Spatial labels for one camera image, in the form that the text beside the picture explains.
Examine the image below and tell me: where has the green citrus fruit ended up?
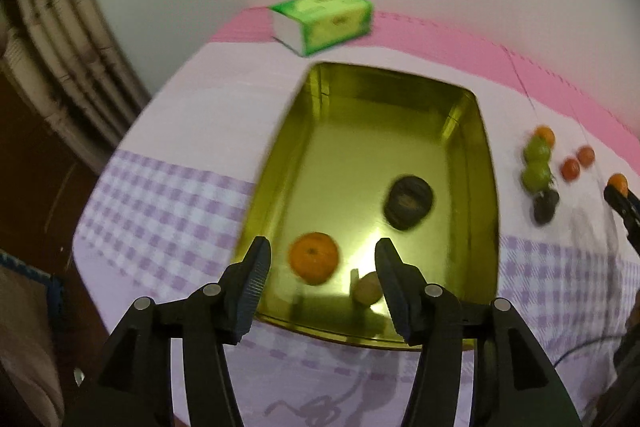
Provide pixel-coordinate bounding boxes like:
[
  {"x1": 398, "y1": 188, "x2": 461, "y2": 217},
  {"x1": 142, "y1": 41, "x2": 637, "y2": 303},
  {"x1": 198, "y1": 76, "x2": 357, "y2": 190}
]
[
  {"x1": 521, "y1": 161, "x2": 553, "y2": 194},
  {"x1": 522, "y1": 137, "x2": 553, "y2": 165}
]

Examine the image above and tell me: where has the brown wooden door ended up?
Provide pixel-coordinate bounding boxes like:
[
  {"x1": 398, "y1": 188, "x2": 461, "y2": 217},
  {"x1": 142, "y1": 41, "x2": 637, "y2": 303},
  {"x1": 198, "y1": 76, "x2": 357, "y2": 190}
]
[{"x1": 0, "y1": 67, "x2": 116, "y2": 358}]

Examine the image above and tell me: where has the dark passion fruit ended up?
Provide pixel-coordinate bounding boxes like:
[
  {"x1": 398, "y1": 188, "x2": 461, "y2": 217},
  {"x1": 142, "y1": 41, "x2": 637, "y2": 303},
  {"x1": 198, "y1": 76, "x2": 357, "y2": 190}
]
[
  {"x1": 531, "y1": 188, "x2": 561, "y2": 227},
  {"x1": 382, "y1": 175, "x2": 435, "y2": 232}
]

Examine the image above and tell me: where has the beige panel with blue edge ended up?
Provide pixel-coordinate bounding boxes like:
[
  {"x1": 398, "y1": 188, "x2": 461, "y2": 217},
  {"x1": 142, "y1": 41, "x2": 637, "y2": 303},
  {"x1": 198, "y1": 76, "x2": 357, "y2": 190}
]
[{"x1": 0, "y1": 249, "x2": 68, "y2": 427}]

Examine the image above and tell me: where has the gold metal tray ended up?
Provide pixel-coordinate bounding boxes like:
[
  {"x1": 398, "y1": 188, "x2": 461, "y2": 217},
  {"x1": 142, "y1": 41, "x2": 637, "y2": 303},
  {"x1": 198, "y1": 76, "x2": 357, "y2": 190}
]
[{"x1": 234, "y1": 62, "x2": 501, "y2": 352}]

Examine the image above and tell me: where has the beige patterned curtain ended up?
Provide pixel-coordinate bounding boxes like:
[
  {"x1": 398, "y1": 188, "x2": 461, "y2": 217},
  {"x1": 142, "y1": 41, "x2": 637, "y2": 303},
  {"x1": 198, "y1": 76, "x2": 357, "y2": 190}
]
[{"x1": 0, "y1": 0, "x2": 153, "y2": 178}]

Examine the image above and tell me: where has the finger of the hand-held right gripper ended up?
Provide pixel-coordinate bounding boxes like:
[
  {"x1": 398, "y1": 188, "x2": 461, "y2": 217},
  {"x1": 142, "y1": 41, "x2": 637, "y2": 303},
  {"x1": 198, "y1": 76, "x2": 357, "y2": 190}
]
[{"x1": 603, "y1": 184, "x2": 640, "y2": 258}]

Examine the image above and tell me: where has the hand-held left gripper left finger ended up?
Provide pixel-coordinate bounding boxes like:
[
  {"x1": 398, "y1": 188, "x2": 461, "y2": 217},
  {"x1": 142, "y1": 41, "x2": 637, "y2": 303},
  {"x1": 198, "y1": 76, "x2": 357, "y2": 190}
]
[{"x1": 65, "y1": 236, "x2": 273, "y2": 427}]

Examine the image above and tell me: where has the pink mat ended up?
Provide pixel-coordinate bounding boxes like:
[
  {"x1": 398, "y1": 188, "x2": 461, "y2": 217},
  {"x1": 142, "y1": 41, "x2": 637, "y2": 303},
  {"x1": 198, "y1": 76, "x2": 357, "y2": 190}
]
[{"x1": 207, "y1": 7, "x2": 640, "y2": 148}]

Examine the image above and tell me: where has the green tissue pack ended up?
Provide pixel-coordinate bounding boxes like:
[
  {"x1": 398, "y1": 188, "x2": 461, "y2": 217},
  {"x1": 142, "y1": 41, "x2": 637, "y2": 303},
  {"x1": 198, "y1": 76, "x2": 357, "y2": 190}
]
[{"x1": 268, "y1": 0, "x2": 376, "y2": 58}]

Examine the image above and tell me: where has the brown kiwi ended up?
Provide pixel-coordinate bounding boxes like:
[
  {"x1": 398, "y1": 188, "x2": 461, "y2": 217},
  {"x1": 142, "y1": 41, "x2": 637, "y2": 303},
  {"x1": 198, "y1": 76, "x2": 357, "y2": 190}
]
[{"x1": 352, "y1": 271, "x2": 385, "y2": 306}]

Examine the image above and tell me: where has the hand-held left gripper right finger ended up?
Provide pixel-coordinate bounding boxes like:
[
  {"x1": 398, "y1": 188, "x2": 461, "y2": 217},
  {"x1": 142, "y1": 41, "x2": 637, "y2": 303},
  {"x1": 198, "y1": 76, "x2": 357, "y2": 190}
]
[{"x1": 374, "y1": 237, "x2": 585, "y2": 427}]

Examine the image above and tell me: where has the purple checked tablecloth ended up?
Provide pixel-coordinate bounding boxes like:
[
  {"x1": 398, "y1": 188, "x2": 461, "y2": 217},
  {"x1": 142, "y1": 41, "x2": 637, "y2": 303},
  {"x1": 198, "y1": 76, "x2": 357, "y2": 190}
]
[{"x1": 72, "y1": 39, "x2": 640, "y2": 427}]

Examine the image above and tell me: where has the black cable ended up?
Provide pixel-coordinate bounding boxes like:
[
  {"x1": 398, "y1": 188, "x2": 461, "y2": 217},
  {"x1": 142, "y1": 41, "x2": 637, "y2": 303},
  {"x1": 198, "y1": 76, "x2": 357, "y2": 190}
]
[{"x1": 550, "y1": 332, "x2": 626, "y2": 370}]

